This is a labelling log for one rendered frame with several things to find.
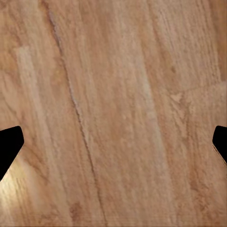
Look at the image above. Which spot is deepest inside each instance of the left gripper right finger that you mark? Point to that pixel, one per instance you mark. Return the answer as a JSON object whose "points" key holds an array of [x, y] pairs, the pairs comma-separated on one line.
{"points": [[220, 140]]}

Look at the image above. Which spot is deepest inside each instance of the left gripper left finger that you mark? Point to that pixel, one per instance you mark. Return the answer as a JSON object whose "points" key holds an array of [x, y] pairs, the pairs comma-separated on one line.
{"points": [[11, 141]]}

